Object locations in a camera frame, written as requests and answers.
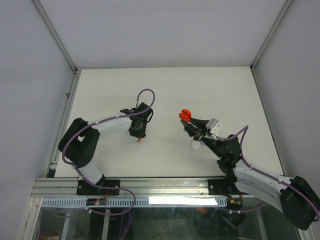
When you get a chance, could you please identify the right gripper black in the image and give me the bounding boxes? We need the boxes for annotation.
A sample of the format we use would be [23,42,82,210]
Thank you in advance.
[181,115,224,158]

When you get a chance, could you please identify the orange round case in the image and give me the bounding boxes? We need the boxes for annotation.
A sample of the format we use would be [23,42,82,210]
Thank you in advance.
[178,109,192,123]

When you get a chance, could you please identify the white charging case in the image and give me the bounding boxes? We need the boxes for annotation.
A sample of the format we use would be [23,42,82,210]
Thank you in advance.
[190,141,201,151]

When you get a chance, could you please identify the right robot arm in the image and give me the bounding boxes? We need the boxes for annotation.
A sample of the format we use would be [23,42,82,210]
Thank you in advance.
[179,115,320,231]

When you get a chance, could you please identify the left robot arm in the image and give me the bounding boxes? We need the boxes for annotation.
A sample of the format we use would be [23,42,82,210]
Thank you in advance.
[58,102,154,195]

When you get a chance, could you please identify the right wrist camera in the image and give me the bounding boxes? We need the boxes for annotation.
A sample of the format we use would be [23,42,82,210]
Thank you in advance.
[205,118,222,137]

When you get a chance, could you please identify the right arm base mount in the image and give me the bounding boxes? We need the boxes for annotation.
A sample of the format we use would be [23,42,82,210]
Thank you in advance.
[207,178,232,198]

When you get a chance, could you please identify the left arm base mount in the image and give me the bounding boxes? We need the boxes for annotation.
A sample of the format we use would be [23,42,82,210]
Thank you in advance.
[76,178,121,196]

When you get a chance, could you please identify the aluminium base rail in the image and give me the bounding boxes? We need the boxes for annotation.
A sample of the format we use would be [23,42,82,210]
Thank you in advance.
[31,176,258,197]

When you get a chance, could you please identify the white slotted cable duct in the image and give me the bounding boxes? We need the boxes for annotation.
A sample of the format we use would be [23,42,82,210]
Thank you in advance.
[42,196,227,209]

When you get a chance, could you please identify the left aluminium frame post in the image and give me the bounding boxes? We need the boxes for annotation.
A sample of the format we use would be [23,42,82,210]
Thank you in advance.
[31,0,77,73]

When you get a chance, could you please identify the aluminium frame post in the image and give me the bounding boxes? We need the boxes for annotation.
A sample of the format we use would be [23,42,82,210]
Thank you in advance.
[31,0,77,73]
[250,0,294,72]

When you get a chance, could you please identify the right aluminium frame post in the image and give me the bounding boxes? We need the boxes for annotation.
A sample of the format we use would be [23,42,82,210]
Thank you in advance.
[250,0,294,72]

